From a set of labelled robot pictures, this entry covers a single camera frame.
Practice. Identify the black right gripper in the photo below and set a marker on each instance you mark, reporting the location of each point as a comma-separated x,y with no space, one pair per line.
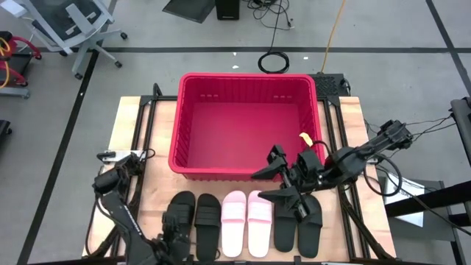
305,182

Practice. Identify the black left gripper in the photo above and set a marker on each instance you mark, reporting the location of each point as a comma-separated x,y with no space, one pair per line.
173,250

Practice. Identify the pink slide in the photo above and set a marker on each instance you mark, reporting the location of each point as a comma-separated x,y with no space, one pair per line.
233,235
259,235

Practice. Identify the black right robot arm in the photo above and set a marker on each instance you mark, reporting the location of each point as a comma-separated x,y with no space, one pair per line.
368,151

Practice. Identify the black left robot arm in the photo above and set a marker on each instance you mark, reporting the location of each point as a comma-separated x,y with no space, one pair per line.
125,217

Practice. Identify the red plastic bin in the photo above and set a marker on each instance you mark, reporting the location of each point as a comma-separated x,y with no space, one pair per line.
239,136

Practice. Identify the yellow label tag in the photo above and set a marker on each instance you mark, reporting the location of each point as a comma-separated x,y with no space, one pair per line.
306,139

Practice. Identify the black perforated box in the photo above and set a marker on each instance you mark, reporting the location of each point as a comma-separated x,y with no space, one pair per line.
327,85

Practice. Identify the white printed paper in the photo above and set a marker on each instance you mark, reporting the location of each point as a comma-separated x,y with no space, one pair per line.
408,189

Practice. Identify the black metal stand beam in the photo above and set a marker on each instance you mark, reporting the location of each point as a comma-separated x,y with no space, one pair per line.
441,197

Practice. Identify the dark floor mat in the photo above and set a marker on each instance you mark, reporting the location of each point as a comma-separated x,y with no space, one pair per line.
191,9

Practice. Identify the black rounded object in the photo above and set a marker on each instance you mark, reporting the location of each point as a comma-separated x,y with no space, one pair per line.
4,127

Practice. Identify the grey office chair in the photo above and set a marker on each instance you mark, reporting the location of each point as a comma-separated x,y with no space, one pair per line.
79,18

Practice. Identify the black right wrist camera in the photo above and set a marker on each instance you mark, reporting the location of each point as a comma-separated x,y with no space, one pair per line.
309,163

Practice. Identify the black aluminium table frame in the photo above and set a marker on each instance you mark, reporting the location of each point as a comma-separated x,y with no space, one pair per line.
162,98

